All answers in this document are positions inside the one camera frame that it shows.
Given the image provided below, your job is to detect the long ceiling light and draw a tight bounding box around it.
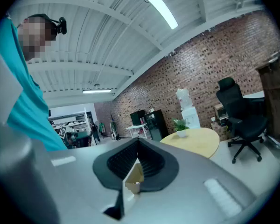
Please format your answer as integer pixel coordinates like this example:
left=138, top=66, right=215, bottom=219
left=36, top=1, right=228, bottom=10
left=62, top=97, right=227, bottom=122
left=132, top=0, right=179, bottom=30
left=82, top=89, right=112, bottom=94

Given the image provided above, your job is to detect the white side table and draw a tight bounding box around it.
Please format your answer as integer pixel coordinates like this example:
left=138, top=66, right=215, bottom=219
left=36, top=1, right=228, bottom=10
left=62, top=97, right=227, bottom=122
left=126, top=123, right=148, bottom=139

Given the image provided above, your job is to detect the black head-mounted camera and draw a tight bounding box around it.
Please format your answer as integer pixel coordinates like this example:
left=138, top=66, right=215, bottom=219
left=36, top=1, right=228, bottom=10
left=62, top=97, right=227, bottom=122
left=28, top=14, right=68, bottom=35

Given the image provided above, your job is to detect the black high-back office chair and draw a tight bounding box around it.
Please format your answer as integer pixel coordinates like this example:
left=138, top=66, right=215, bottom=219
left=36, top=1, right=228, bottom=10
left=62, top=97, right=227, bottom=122
left=216, top=77, right=269, bottom=164

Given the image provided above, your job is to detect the open carton with appliance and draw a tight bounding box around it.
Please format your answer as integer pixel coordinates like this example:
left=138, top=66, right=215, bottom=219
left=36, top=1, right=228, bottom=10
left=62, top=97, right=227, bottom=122
left=213, top=103, right=229, bottom=126

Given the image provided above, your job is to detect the brown cardboard box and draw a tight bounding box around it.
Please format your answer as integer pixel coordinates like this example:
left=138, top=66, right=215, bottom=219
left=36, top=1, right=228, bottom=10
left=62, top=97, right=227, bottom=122
left=125, top=163, right=145, bottom=195

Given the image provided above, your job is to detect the black scooter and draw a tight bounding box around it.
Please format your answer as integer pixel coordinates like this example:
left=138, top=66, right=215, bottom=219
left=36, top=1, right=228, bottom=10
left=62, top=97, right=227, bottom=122
left=109, top=114, right=120, bottom=141

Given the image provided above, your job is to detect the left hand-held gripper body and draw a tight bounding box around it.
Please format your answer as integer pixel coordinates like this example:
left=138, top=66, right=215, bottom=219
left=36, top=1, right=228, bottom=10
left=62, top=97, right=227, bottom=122
left=59, top=125, right=92, bottom=149

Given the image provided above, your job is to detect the printed cardboard carton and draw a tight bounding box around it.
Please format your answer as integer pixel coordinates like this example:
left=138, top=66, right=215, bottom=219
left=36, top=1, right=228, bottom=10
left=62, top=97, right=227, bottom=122
left=211, top=121, right=231, bottom=141

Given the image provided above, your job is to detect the white desk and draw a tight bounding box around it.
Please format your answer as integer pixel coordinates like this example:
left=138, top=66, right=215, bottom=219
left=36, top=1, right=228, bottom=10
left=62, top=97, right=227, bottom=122
left=242, top=90, right=266, bottom=100

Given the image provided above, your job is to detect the round wooden table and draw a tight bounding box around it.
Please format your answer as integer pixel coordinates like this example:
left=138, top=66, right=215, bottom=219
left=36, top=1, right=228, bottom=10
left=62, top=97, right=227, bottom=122
left=160, top=127, right=220, bottom=159

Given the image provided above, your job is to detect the white storage shelf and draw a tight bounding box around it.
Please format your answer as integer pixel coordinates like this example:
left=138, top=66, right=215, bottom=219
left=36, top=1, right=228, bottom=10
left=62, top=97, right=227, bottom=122
left=48, top=112, right=92, bottom=147

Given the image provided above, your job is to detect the person's teal shirt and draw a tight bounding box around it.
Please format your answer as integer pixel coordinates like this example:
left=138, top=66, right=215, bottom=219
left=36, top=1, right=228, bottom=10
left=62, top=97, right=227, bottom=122
left=0, top=17, right=68, bottom=152

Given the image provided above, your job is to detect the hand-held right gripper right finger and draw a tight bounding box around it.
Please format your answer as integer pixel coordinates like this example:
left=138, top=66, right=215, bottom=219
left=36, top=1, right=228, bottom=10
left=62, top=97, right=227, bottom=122
left=124, top=138, right=257, bottom=224

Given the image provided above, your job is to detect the white water dispenser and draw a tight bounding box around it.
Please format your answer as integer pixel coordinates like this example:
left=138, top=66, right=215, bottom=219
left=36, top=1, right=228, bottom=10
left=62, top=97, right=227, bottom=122
left=181, top=106, right=201, bottom=129

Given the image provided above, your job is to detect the black glass-door fridge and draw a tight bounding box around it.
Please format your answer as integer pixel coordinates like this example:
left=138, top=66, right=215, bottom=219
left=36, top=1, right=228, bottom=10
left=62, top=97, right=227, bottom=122
left=144, top=109, right=169, bottom=141

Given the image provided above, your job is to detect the large clear dispenser jug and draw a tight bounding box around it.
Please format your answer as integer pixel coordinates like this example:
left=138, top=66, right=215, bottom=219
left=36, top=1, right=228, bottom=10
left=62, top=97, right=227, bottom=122
left=176, top=88, right=193, bottom=111

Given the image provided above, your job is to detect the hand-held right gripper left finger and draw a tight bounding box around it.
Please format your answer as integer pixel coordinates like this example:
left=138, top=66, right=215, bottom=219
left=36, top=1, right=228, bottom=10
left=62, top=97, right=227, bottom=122
left=48, top=138, right=139, bottom=224

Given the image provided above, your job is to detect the brown curtained cart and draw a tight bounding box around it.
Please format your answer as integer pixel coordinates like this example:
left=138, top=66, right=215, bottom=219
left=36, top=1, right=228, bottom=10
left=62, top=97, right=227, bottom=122
left=255, top=52, right=280, bottom=149

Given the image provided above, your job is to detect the potted green plant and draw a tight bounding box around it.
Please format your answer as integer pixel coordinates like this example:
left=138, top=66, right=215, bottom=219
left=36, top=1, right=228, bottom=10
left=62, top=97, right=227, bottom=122
left=171, top=118, right=189, bottom=139

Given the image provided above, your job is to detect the person's head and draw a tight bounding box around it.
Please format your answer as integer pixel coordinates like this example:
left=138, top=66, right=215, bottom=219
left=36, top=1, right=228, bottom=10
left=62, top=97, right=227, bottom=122
left=17, top=16, right=58, bottom=62

